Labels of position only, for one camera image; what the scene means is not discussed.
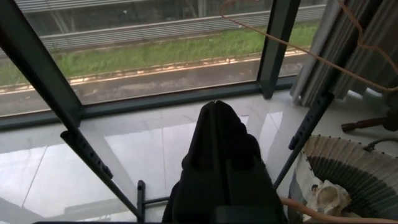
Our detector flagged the window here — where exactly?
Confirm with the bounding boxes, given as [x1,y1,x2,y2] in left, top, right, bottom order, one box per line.
[0,0,327,131]

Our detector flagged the beige curtain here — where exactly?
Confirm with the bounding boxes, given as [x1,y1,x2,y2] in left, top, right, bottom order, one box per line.
[290,0,398,106]

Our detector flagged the white laundry basket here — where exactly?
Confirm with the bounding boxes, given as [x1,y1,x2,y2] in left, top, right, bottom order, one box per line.
[287,134,398,223]

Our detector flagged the cream printed garment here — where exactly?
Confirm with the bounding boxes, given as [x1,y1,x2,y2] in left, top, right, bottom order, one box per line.
[292,151,352,218]

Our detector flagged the pink clothes hanger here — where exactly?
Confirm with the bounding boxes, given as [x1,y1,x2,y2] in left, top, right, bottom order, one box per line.
[219,0,398,93]

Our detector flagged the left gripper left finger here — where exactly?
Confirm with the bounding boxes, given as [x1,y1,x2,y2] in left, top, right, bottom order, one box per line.
[172,100,226,224]

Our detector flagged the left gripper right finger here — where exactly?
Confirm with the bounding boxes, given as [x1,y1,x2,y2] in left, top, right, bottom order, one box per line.
[216,100,284,207]

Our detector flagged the black clothes rack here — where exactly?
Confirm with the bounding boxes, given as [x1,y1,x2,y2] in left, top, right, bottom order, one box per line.
[60,0,385,223]

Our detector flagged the black garment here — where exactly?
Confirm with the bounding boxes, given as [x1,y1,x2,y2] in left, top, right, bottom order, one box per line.
[161,102,289,223]

